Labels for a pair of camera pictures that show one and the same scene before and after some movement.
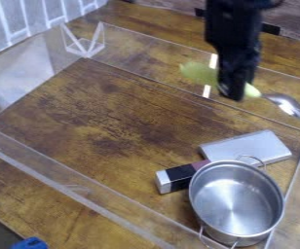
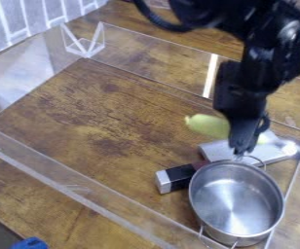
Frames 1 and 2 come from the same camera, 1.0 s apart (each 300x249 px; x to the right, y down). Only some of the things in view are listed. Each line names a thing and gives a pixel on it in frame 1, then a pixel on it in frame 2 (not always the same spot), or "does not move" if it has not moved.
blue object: [30, 242] does not move
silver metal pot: [236, 201] does not move
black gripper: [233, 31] -> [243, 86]
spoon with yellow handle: [207, 73] -> [213, 126]
